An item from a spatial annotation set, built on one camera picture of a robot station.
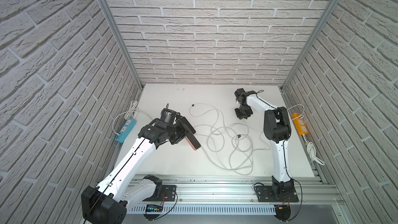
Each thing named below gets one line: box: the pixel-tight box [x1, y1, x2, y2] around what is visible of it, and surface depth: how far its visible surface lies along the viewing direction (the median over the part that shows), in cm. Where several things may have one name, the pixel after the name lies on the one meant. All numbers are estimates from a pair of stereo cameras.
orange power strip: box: [291, 112, 309, 136], surface depth 100 cm
